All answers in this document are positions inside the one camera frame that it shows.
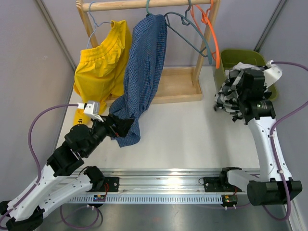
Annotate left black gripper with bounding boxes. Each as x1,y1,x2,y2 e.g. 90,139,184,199
84,113,135,157

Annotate blue checked shirt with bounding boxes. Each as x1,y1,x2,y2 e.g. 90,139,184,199
109,14,167,148

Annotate black white checked shirt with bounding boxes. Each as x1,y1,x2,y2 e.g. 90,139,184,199
214,62,267,122

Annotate grey blue hanger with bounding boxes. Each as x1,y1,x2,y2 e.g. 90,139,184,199
164,0,213,64

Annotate teal hanger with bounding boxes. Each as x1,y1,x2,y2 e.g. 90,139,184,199
146,0,152,16

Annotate orange hanger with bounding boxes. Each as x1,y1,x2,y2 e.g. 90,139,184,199
190,0,221,69

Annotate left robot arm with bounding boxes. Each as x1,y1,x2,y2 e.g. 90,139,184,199
0,114,134,231

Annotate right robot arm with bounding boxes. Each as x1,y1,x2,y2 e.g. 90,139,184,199
218,68,302,206

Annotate yellow garment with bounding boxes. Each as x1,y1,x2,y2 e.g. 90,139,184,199
74,20,132,114

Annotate wooden clothes rack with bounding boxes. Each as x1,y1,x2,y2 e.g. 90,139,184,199
76,0,210,104

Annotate green plastic basket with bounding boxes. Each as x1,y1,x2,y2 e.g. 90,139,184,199
215,49,278,103

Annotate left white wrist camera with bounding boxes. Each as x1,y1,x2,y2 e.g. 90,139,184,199
77,101,103,122

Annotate aluminium mounting rail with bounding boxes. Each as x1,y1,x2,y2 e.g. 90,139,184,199
32,167,295,195

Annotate white slotted cable duct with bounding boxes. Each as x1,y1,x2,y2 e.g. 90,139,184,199
66,194,222,204

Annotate light blue wire hanger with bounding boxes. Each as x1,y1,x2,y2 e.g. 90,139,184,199
86,1,111,49

